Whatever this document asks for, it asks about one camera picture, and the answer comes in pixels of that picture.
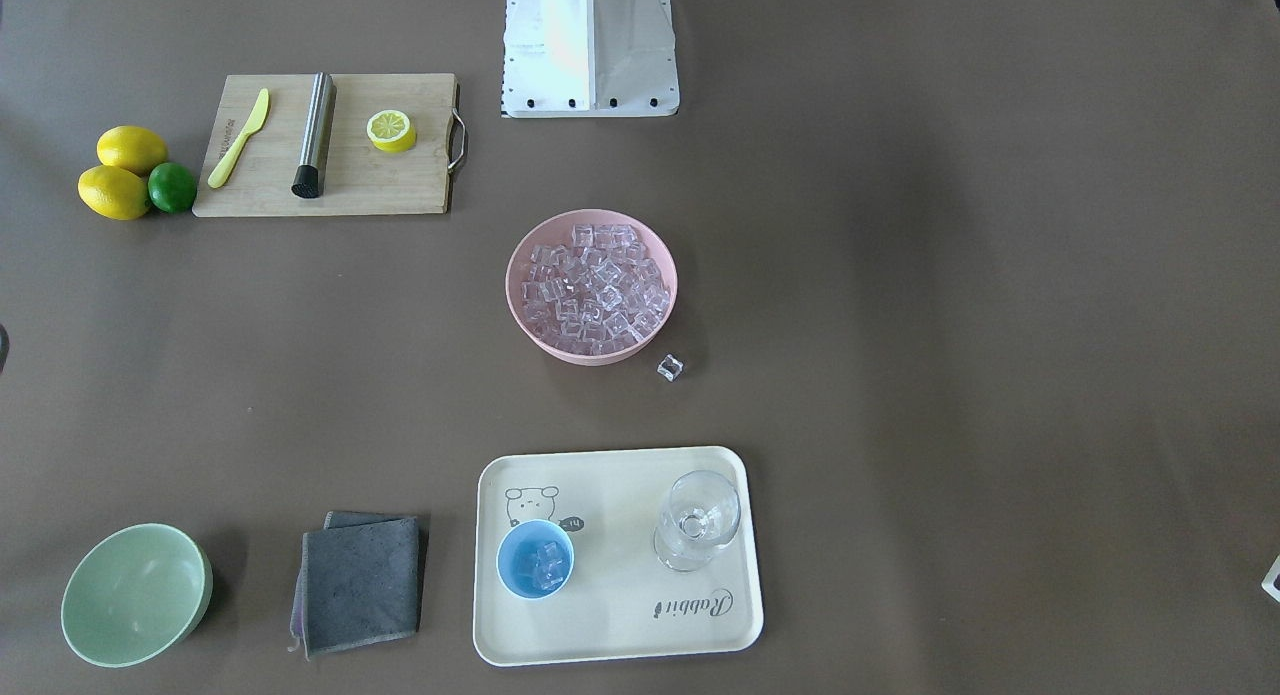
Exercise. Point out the light blue cup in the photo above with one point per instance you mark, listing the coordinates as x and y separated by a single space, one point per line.
511 559

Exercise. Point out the loose ice cube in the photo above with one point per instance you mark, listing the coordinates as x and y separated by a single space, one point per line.
670 368

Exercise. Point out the half lemon slice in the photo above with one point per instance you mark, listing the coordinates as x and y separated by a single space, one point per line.
391 131

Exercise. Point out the steel muddler black tip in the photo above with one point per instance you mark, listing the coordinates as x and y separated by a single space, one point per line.
309 177

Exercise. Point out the yellow lemon upper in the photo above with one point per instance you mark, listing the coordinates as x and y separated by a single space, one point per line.
135 148

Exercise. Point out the pink bowl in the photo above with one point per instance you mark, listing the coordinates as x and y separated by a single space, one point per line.
520 305

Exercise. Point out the bamboo cutting board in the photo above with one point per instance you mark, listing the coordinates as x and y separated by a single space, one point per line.
358 178

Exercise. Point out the clear wine glass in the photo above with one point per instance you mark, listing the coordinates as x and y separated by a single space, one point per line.
699 517

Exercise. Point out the green lime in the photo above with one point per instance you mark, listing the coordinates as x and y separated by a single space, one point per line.
172 188

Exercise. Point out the pile of clear ice cubes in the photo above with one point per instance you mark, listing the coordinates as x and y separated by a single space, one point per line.
595 285

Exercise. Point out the yellow lemon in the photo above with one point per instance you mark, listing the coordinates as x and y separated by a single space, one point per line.
114 192
135 148

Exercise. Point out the yellow plastic knife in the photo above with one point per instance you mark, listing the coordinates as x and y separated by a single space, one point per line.
226 165

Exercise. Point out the grey folded cloth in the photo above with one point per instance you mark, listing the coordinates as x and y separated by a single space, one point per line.
359 582

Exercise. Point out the cream rabbit tray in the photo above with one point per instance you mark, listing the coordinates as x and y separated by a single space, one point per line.
620 602

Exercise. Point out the green bowl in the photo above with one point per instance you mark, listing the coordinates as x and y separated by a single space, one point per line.
135 595

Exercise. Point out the yellow lemon lower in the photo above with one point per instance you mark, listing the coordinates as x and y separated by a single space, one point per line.
114 192

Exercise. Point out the ice cubes in cup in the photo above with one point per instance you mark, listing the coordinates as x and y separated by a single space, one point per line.
548 566

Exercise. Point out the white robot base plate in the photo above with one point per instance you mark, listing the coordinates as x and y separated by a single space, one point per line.
589 59

